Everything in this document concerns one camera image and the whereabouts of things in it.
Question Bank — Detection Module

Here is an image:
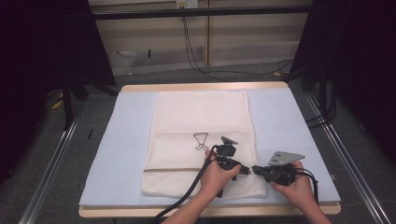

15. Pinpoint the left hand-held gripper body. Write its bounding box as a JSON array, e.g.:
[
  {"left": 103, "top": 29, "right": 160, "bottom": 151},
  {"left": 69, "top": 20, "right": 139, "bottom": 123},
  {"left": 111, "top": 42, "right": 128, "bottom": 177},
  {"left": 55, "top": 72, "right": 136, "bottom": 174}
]
[{"left": 214, "top": 135, "right": 244, "bottom": 199}]

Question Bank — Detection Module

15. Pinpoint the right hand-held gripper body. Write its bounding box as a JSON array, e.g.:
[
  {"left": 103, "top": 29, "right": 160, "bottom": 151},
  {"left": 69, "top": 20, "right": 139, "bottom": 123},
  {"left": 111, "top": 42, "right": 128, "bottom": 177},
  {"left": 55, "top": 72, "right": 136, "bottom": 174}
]
[{"left": 263, "top": 150, "right": 306, "bottom": 187}]

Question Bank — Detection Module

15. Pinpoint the cream towel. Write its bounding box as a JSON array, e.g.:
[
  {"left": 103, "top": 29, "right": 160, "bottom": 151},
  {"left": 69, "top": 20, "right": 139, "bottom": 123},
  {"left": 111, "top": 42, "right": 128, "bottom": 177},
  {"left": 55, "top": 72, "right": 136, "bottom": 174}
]
[{"left": 141, "top": 90, "right": 269, "bottom": 200}]

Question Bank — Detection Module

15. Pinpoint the person's left hand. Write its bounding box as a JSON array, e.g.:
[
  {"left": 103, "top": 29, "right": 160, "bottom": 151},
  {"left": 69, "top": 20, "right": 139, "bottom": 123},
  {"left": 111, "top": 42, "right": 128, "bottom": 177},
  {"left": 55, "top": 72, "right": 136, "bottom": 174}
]
[{"left": 199, "top": 149, "right": 243, "bottom": 201}]

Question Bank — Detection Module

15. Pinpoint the person's right hand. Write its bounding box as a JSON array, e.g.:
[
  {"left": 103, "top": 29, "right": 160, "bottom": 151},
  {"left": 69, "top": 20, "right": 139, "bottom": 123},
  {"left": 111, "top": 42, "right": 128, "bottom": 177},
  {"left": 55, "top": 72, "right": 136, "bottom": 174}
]
[{"left": 269, "top": 160, "right": 314, "bottom": 208}]

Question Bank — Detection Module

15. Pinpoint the wooden table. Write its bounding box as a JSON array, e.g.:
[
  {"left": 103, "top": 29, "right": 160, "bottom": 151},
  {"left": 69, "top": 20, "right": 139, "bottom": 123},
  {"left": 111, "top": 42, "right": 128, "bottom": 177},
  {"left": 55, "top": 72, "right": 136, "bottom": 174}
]
[{"left": 78, "top": 81, "right": 343, "bottom": 218}]

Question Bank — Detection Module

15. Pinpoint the black stand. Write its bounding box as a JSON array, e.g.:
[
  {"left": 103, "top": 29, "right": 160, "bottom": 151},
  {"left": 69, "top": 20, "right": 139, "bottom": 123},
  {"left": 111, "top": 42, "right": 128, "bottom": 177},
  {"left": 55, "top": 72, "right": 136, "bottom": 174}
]
[
  {"left": 60, "top": 76, "right": 77, "bottom": 132},
  {"left": 317, "top": 66, "right": 332, "bottom": 120}
]

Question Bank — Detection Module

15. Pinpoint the pale blue foam mat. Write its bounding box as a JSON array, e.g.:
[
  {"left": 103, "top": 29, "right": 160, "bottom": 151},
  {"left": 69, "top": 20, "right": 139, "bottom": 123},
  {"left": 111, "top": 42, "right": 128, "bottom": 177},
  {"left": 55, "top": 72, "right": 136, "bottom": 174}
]
[{"left": 78, "top": 87, "right": 342, "bottom": 209}]

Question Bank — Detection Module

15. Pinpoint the dark curtain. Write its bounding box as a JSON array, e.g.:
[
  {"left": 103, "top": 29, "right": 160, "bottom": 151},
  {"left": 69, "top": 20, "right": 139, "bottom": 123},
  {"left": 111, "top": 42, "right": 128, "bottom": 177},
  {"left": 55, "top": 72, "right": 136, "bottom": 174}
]
[
  {"left": 288, "top": 0, "right": 396, "bottom": 164},
  {"left": 0, "top": 0, "right": 118, "bottom": 188}
]

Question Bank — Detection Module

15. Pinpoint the black horizontal bar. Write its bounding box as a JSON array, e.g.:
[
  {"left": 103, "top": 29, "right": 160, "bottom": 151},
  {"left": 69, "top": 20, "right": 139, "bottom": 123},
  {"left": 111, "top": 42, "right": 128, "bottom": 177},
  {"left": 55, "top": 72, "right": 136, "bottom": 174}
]
[{"left": 92, "top": 5, "right": 313, "bottom": 21}]

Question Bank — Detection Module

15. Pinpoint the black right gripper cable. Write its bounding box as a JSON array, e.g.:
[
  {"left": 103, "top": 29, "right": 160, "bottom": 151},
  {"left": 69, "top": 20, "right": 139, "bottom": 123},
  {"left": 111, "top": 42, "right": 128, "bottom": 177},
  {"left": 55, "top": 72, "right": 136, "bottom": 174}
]
[{"left": 295, "top": 167, "right": 320, "bottom": 207}]

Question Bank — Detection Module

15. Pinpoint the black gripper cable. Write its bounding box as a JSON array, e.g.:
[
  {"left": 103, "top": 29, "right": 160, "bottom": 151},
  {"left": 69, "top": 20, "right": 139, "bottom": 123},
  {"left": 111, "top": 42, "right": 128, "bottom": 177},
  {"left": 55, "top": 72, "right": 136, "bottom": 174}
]
[
  {"left": 153, "top": 144, "right": 219, "bottom": 224},
  {"left": 295, "top": 167, "right": 320, "bottom": 207}
]

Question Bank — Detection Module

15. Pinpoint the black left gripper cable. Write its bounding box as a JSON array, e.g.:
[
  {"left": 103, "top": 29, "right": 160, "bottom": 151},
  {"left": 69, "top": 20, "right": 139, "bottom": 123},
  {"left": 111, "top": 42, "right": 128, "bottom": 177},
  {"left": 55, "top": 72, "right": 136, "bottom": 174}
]
[{"left": 153, "top": 144, "right": 219, "bottom": 224}]

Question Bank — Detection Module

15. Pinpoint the metal floor rail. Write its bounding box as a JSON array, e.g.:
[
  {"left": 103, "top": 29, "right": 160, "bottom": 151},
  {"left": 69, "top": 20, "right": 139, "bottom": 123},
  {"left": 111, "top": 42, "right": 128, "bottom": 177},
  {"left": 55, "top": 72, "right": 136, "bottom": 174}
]
[
  {"left": 18, "top": 113, "right": 82, "bottom": 224},
  {"left": 304, "top": 91, "right": 394, "bottom": 224}
]

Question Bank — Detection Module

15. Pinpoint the black floor cable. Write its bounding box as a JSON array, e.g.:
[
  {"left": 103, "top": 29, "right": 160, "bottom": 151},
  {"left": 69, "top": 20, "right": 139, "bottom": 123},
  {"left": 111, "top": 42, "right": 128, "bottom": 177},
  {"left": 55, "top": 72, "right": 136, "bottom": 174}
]
[
  {"left": 180, "top": 15, "right": 233, "bottom": 83},
  {"left": 183, "top": 15, "right": 295, "bottom": 77}
]

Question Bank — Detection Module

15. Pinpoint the white wall outlet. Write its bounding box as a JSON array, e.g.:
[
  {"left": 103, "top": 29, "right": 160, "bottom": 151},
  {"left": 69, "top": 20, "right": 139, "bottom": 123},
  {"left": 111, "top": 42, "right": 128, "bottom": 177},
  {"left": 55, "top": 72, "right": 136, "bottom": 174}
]
[{"left": 175, "top": 0, "right": 200, "bottom": 9}]

